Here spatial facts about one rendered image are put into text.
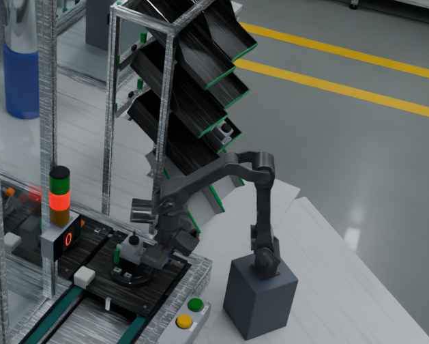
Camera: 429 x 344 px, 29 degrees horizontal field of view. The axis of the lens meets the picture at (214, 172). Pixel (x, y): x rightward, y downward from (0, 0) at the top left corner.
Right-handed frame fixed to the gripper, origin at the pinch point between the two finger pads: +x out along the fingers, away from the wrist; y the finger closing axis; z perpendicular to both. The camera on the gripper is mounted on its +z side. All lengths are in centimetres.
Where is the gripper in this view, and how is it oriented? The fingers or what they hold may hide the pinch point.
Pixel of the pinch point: (166, 254)
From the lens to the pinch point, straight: 227.4
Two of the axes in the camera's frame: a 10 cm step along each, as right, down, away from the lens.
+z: 9.0, 3.5, -2.8
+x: -1.0, 7.7, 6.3
